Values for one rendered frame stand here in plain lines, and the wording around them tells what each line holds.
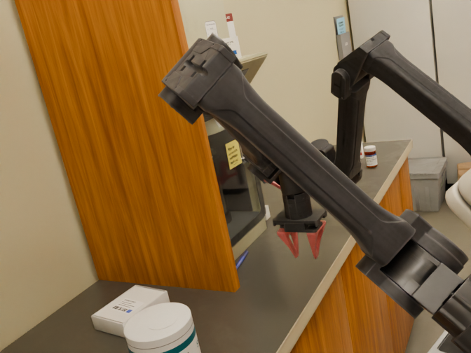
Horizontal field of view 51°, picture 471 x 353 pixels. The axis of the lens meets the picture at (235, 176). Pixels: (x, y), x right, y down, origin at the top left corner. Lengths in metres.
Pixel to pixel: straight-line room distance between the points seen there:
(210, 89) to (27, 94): 0.99
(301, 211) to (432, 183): 3.01
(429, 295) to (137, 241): 0.96
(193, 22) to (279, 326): 0.81
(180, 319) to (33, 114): 0.79
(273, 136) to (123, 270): 1.02
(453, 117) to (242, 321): 0.64
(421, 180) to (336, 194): 3.40
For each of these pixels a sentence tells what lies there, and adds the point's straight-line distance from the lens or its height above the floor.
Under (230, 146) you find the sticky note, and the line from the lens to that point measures 1.46.
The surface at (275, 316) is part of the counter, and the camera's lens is 1.20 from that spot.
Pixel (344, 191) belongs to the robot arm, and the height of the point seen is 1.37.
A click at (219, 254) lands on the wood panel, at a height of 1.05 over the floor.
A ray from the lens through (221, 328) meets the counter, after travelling 1.20.
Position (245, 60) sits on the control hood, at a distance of 1.37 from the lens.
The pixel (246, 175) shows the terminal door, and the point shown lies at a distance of 1.53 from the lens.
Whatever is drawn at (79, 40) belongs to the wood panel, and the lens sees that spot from 1.36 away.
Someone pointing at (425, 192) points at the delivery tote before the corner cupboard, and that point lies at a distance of 4.04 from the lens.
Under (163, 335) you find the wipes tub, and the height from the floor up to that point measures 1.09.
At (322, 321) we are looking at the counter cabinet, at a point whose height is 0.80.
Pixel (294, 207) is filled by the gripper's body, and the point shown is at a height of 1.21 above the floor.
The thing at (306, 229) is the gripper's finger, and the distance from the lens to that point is 1.04.
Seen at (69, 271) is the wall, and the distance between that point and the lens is 1.59.
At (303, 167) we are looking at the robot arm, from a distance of 0.59.
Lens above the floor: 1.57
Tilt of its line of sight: 16 degrees down
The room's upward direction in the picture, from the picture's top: 12 degrees counter-clockwise
